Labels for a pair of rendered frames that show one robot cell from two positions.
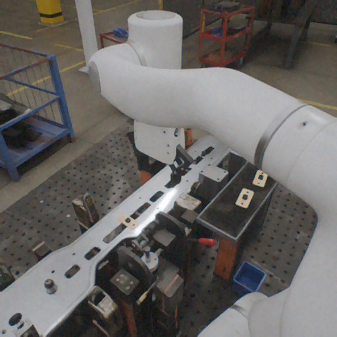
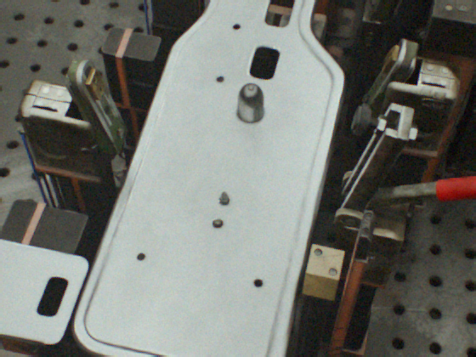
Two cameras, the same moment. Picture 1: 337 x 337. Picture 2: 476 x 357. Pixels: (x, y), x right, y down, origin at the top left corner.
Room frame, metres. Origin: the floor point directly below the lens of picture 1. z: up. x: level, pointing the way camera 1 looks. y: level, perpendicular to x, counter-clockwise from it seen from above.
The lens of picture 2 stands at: (-0.09, 0.63, 1.88)
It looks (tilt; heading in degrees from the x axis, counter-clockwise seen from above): 59 degrees down; 334
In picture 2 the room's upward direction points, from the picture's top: 2 degrees clockwise
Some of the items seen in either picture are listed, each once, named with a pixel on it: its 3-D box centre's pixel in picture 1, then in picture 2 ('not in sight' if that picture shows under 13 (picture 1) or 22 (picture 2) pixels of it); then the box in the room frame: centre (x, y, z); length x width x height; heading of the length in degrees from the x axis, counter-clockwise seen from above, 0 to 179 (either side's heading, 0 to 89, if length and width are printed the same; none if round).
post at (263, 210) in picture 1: (260, 201); not in sight; (0.92, -0.41, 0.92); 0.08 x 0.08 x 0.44; 52
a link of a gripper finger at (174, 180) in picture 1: (180, 174); not in sight; (0.46, -0.03, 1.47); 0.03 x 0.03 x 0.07; 52
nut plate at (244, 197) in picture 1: (245, 197); not in sight; (0.70, -0.26, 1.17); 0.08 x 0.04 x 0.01; 152
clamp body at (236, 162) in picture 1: (235, 180); not in sight; (1.10, -0.34, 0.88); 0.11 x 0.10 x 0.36; 52
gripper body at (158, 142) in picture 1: (157, 131); not in sight; (0.50, 0.02, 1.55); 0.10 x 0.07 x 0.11; 52
